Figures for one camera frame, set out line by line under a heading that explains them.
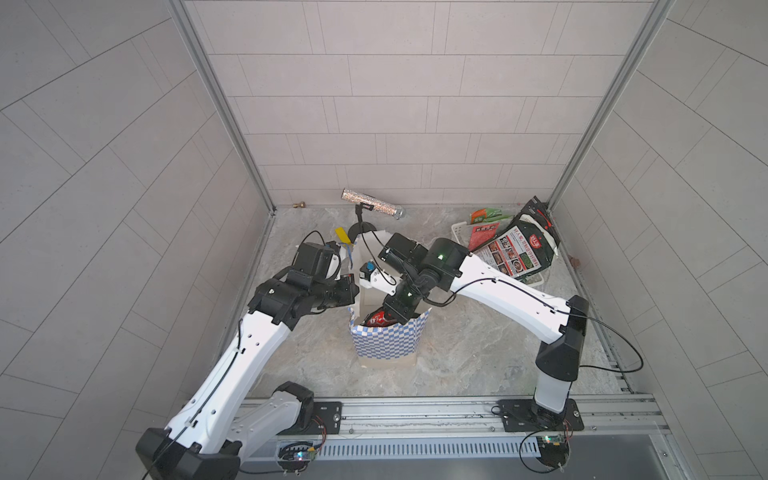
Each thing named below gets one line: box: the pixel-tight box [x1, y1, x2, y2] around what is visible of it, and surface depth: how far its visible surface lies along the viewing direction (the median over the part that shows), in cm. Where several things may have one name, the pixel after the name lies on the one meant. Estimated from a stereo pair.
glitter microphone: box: [341, 188, 405, 220], surface depth 96 cm
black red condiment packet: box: [473, 195, 561, 278], surface depth 92 cm
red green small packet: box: [468, 208, 513, 251], surface depth 99 cm
